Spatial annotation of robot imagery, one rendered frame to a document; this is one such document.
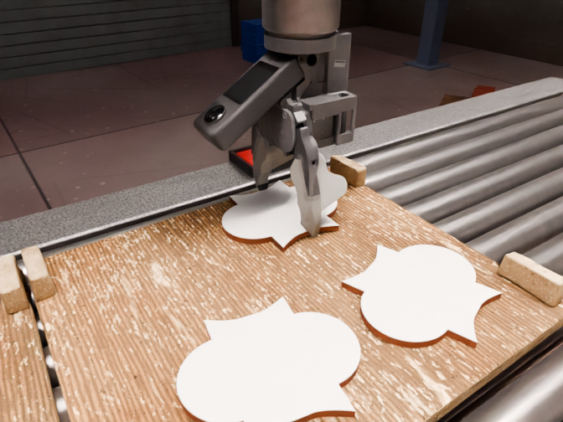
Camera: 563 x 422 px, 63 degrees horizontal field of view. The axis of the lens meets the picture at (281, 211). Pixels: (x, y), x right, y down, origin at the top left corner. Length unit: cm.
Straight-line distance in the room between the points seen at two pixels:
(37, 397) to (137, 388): 7
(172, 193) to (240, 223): 16
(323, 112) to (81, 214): 34
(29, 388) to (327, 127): 36
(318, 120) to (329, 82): 4
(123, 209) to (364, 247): 32
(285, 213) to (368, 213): 10
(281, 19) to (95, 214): 35
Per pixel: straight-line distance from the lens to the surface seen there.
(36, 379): 42
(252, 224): 52
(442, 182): 71
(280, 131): 48
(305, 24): 44
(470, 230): 61
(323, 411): 35
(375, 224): 54
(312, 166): 46
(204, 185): 67
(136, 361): 40
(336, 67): 49
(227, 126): 44
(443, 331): 42
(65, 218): 64
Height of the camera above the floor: 123
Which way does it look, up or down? 32 degrees down
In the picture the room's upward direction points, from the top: straight up
